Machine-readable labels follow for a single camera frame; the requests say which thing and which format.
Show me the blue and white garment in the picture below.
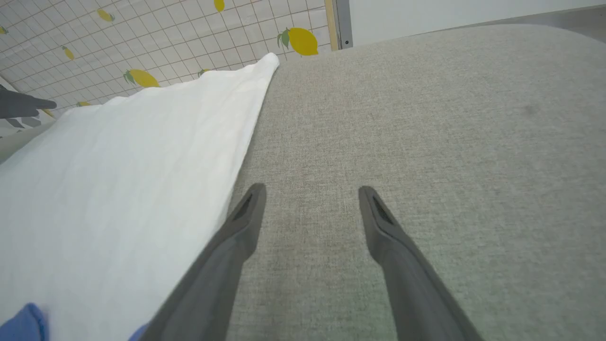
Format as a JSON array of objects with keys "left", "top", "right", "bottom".
[{"left": 0, "top": 52, "right": 281, "bottom": 341}]

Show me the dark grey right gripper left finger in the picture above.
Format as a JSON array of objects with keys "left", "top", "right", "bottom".
[{"left": 140, "top": 183, "right": 267, "bottom": 341}]

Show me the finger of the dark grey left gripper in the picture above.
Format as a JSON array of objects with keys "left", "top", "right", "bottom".
[{"left": 0, "top": 88, "right": 57, "bottom": 119}]

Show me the grey fabric sofa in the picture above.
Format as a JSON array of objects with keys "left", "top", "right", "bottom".
[{"left": 0, "top": 24, "right": 606, "bottom": 341}]

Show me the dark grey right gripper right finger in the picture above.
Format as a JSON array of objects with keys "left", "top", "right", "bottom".
[{"left": 358, "top": 185, "right": 484, "bottom": 341}]

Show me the grey metal post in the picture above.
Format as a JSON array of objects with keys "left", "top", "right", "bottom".
[{"left": 335, "top": 0, "right": 354, "bottom": 50}]

